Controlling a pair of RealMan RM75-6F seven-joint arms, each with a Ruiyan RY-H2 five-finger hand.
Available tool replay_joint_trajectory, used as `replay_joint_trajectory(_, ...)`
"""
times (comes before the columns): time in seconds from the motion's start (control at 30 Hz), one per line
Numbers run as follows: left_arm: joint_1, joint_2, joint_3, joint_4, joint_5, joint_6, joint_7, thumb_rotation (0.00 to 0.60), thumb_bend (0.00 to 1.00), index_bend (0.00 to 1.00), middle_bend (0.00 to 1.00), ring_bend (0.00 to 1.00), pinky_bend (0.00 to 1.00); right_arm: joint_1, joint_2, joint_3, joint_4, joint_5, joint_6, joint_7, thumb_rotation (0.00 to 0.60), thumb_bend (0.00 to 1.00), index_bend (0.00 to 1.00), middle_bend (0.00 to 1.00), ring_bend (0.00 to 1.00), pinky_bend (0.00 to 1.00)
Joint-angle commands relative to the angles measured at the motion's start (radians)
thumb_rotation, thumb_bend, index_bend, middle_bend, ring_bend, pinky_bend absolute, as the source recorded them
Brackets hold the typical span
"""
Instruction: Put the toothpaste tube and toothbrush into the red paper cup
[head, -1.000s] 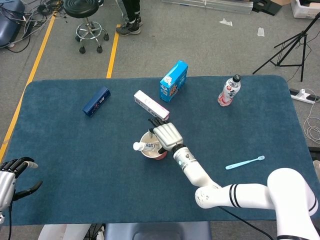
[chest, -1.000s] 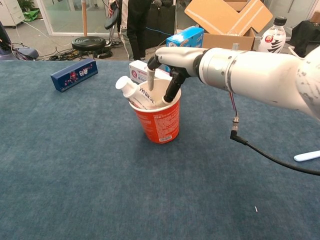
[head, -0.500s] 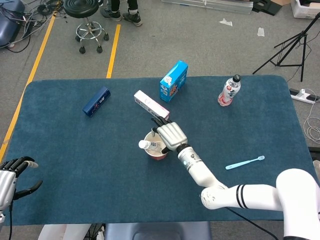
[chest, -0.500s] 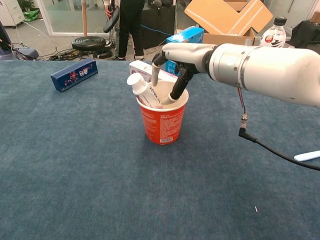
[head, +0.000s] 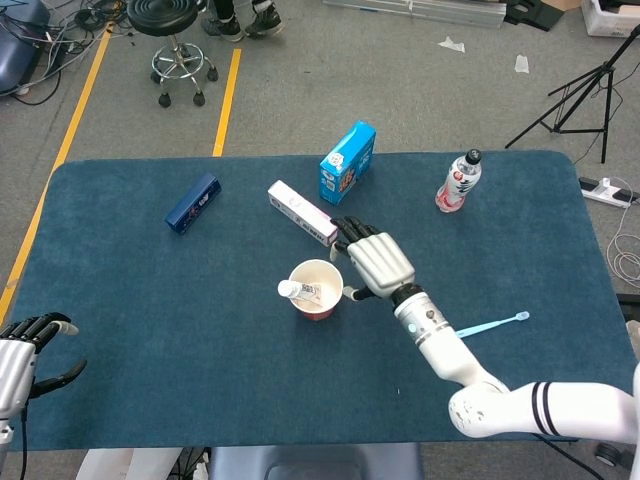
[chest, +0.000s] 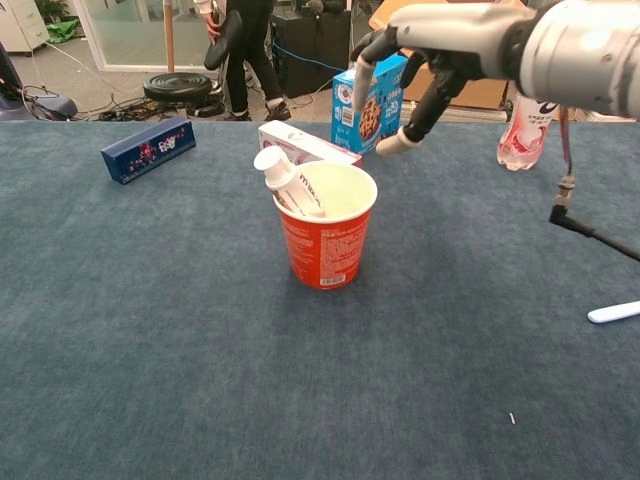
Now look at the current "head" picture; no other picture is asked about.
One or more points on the crumpled white paper scrap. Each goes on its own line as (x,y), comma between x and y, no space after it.
(452,45)

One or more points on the black tripod stand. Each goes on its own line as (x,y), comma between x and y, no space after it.
(597,80)

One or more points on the person in dark trousers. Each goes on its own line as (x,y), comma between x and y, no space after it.
(225,20)

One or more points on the white and pink box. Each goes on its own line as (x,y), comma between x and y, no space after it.
(300,210)

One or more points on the blue grey machine housing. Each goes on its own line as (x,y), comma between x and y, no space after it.
(15,55)

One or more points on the white power strip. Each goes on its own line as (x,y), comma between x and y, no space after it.
(607,192)

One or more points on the aluminium profile beams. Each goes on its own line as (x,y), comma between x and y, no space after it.
(415,10)

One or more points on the black caster wheel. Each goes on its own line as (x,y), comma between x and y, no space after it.
(612,455)

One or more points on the white robot body cover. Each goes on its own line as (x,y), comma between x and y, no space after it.
(115,465)

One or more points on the dark blue long box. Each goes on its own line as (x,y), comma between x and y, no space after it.
(194,202)

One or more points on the light blue cookie box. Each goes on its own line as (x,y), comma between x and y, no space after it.
(345,170)

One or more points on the blue table mat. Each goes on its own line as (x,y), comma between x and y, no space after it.
(200,350)

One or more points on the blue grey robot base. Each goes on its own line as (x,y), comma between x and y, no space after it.
(310,462)

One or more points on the light blue toothbrush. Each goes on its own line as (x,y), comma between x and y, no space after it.
(495,324)

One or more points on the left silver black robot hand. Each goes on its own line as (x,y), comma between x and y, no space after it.
(15,365)

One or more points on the red paper cup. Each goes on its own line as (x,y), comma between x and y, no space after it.
(320,314)

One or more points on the plastic drink bottle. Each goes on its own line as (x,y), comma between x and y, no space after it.
(457,185)

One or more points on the flat white paper scrap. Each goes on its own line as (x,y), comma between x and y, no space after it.
(522,64)

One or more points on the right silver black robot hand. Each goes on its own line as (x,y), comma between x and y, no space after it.
(382,265)

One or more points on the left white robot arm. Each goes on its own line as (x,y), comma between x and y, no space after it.
(5,435)

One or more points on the white toothpaste tube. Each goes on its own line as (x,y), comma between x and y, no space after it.
(300,291)

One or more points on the black foam insert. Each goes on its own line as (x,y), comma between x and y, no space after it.
(530,15)

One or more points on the white storage box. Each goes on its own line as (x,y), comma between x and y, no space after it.
(605,20)

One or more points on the black round stool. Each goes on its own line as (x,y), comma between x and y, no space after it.
(160,20)

